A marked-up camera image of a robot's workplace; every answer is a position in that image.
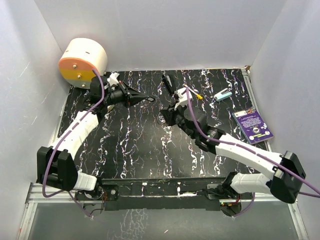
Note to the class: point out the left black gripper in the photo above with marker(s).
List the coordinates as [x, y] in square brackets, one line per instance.
[135, 97]

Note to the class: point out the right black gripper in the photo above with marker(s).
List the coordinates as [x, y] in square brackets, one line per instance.
[169, 113]

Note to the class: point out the black car key fob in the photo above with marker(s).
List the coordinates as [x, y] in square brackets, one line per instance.
[150, 99]

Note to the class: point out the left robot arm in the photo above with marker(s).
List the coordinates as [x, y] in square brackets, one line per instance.
[55, 163]

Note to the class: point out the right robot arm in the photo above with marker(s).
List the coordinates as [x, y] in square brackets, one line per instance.
[280, 175]

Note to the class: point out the white pen yellow tip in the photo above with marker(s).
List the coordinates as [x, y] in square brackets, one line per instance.
[194, 92]

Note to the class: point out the black stapler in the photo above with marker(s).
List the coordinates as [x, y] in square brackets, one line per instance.
[169, 83]

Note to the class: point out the light blue mini stapler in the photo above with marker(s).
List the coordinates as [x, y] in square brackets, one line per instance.
[221, 95]

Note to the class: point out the white cylindrical drawer box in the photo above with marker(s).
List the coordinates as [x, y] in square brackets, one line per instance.
[81, 56]

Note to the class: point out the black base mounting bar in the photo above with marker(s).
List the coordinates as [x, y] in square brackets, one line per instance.
[163, 193]

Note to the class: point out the purple booklet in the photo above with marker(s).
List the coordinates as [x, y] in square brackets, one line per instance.
[253, 127]

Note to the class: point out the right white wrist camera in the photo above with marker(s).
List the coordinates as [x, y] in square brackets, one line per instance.
[181, 97]

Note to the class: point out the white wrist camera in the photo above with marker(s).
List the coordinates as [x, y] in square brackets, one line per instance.
[181, 97]
[113, 79]

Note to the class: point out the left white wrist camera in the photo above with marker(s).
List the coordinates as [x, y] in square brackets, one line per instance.
[113, 79]

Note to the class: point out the aluminium frame rail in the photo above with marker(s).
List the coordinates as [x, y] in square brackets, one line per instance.
[58, 217]

